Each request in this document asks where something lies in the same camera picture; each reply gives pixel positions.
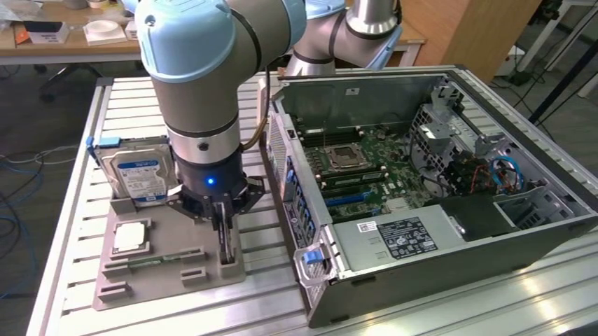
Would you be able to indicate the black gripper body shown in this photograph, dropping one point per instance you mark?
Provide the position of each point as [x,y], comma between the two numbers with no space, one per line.
[210,175]

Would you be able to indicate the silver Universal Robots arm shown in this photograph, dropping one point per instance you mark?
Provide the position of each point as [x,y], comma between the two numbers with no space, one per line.
[200,87]

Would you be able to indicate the hard disk in blue caddy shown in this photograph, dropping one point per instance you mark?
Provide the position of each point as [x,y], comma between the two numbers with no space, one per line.
[138,175]

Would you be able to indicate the silver CPU chip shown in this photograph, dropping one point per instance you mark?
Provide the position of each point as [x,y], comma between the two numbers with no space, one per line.
[130,237]

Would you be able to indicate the green RAM stick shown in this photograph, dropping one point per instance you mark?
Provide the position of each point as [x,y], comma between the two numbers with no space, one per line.
[154,261]

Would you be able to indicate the blue expansion slot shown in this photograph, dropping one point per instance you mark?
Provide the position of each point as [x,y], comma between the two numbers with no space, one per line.
[346,200]

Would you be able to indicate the grey plastic parts rack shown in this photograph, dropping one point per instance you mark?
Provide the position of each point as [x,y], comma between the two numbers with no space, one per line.
[163,280]

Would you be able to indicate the blue case latch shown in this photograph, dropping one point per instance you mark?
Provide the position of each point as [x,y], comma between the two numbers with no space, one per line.
[313,258]

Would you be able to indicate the black installed RAM stick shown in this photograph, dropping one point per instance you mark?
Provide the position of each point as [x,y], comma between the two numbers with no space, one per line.
[357,180]
[355,171]

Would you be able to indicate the CPU socket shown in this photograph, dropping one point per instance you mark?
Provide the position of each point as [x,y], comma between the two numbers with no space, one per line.
[346,155]

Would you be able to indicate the grey power supply unit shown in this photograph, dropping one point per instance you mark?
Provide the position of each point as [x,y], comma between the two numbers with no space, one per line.
[365,245]

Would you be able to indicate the green motherboard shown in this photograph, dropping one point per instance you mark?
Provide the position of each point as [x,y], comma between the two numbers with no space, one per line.
[397,168]

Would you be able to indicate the black chair base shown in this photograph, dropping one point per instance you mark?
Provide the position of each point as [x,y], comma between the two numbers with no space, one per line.
[60,75]

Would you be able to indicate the open grey PC case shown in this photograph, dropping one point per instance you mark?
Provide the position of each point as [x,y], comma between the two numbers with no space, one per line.
[421,280]

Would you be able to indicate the white labelled box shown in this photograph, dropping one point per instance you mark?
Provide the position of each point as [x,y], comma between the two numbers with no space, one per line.
[131,31]

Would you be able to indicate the wooden desk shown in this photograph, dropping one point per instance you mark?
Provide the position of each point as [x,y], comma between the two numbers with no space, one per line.
[70,49]

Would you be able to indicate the black plastic shroud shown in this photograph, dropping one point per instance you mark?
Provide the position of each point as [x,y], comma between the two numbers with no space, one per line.
[477,217]

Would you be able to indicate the white box with black top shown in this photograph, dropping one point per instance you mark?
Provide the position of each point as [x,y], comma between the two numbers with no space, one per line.
[46,33]

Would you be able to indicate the metal disk bay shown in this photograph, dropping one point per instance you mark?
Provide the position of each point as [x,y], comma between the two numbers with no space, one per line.
[552,203]

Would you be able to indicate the wooden cabinet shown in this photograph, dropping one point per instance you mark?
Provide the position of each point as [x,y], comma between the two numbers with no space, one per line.
[467,35]

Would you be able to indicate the black slanted pole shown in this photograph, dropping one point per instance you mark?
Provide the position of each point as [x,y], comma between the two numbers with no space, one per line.
[565,70]

